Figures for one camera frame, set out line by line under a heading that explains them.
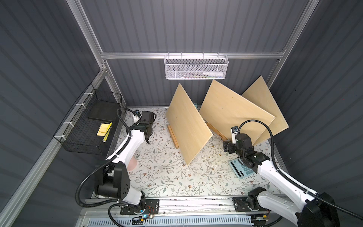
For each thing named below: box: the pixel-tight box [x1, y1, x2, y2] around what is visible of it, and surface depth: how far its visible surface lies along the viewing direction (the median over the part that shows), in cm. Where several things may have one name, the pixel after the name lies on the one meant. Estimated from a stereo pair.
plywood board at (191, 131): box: [166, 83, 214, 166], surface depth 82 cm
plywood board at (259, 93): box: [241, 75, 290, 146], surface depth 80 cm
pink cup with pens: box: [127, 156, 138, 172], surface depth 90 cm
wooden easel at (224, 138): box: [206, 122, 229, 142], surface depth 101 cm
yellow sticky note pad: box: [96, 122, 110, 137], surface depth 76 cm
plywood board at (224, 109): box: [198, 79, 276, 144], surface depth 89 cm
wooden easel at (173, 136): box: [167, 124, 180, 149], surface depth 98 cm
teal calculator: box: [228, 158, 256, 179], surface depth 84 cm
